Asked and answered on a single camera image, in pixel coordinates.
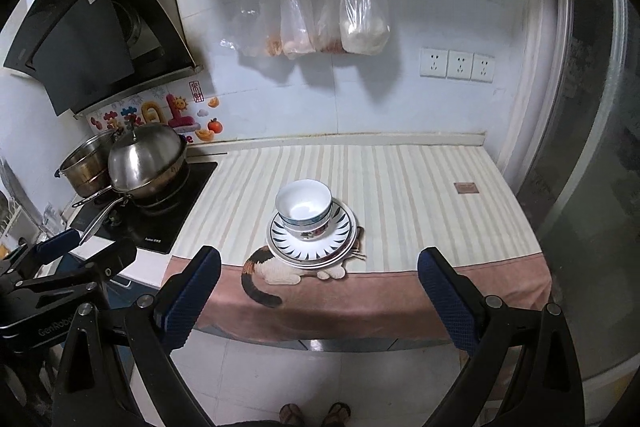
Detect colourful wall stickers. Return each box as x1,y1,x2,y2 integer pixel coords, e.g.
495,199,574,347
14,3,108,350
87,79,224,146

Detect steel wok lid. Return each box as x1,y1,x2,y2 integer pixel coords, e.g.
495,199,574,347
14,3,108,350
107,119,189,194

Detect black induction cooktop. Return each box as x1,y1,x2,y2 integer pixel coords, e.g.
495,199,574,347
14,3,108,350
69,161,220,256

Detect steel wok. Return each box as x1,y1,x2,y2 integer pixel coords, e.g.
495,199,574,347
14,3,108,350
72,156,192,208

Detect person's left foot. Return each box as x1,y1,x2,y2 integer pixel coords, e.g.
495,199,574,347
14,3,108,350
279,402,305,427

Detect blue cabinet drawer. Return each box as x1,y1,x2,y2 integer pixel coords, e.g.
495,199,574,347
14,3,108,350
107,276,162,309

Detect stainless steel pot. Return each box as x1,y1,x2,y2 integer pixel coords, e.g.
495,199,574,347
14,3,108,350
55,129,122,198

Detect person's foot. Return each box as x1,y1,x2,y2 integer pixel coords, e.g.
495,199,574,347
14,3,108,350
321,401,352,427
279,402,305,427

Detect frosted glass sliding door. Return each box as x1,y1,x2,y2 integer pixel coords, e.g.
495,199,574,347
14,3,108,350
515,0,640,383

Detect striped tablecloth with cat print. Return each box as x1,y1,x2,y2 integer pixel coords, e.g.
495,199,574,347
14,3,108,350
161,143,554,346

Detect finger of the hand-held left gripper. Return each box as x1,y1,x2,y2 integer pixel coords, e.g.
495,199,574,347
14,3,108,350
0,228,82,279
12,238,139,297

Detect black range hood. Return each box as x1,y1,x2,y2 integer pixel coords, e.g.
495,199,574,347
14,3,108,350
2,0,204,118

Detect white wall outlet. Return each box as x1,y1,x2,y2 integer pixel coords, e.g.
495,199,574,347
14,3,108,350
446,50,474,82
471,53,496,84
419,48,450,80

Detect white bowl blue rim band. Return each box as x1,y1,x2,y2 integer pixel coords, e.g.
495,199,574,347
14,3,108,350
275,179,334,229

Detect person's right foot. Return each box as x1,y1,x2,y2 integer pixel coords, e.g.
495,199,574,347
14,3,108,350
321,401,352,427

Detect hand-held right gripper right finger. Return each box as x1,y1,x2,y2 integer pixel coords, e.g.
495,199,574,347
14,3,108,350
418,247,586,427

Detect white plate blue leaf pattern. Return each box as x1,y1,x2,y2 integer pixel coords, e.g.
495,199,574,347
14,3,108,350
270,199,355,261

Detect white dish rack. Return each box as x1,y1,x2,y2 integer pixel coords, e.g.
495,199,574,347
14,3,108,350
0,192,32,259

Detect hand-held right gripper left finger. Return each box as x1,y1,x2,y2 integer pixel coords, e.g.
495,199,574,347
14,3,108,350
52,245,223,427

